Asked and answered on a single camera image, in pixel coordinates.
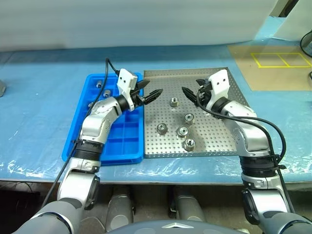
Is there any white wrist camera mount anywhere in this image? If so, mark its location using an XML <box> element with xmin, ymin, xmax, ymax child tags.
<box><xmin>116</xmin><ymin>69</ymin><xmax>138</xmax><ymax>113</ymax></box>
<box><xmin>206</xmin><ymin>69</ymin><xmax>231</xmax><ymax>111</ymax></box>

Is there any grey left robot leg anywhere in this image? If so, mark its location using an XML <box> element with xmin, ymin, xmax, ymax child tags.
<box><xmin>106</xmin><ymin>186</ymin><xmax>136</xmax><ymax>232</ymax></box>

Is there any grey right robot leg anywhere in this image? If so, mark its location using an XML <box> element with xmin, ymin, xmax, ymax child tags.
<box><xmin>168</xmin><ymin>186</ymin><xmax>208</xmax><ymax>222</ymax></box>

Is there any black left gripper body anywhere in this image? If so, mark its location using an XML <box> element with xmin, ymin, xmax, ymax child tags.
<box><xmin>131</xmin><ymin>81</ymin><xmax>147</xmax><ymax>108</ymax></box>

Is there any grey robot leg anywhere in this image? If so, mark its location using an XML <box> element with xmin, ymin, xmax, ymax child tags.
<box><xmin>168</xmin><ymin>186</ymin><xmax>208</xmax><ymax>222</ymax></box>
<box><xmin>106</xmin><ymin>186</ymin><xmax>136</xmax><ymax>232</ymax></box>

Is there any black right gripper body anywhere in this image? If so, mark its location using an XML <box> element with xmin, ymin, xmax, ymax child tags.
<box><xmin>195</xmin><ymin>82</ymin><xmax>213</xmax><ymax>107</ymax></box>

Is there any yellow tape rectangle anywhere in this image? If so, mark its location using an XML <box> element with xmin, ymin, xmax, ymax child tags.
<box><xmin>251</xmin><ymin>52</ymin><xmax>312</xmax><ymax>68</ymax></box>

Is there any blue plastic table cover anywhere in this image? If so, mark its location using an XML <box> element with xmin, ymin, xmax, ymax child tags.
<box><xmin>0</xmin><ymin>16</ymin><xmax>312</xmax><ymax>185</ymax></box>

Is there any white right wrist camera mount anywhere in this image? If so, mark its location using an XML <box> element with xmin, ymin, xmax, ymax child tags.
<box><xmin>206</xmin><ymin>69</ymin><xmax>231</xmax><ymax>111</ymax></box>

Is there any perforated metal tray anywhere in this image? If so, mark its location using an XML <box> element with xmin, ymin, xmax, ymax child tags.
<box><xmin>143</xmin><ymin>67</ymin><xmax>252</xmax><ymax>159</ymax></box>

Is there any white board panel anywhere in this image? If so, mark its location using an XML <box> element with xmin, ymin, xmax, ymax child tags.
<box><xmin>272</xmin><ymin>0</ymin><xmax>302</xmax><ymax>41</ymax></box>

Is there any metal nut bottom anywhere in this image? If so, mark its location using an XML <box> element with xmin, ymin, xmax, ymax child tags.
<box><xmin>183</xmin><ymin>137</ymin><xmax>196</xmax><ymax>151</ymax></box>

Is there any black looped cable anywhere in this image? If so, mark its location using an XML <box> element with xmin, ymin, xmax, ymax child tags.
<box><xmin>299</xmin><ymin>31</ymin><xmax>312</xmax><ymax>55</ymax></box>

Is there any grey robot torso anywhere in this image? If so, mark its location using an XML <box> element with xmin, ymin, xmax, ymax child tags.
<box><xmin>104</xmin><ymin>219</ymin><xmax>244</xmax><ymax>234</ymax></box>

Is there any blue compartment tray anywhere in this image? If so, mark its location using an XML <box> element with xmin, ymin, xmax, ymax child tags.
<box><xmin>62</xmin><ymin>73</ymin><xmax>144</xmax><ymax>166</ymax></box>

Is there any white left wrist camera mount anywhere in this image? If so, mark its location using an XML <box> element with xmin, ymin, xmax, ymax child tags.
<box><xmin>116</xmin><ymin>69</ymin><xmax>138</xmax><ymax>113</ymax></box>

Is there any brown table mat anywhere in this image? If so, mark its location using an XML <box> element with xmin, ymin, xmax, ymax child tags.
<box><xmin>228</xmin><ymin>45</ymin><xmax>312</xmax><ymax>91</ymax></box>

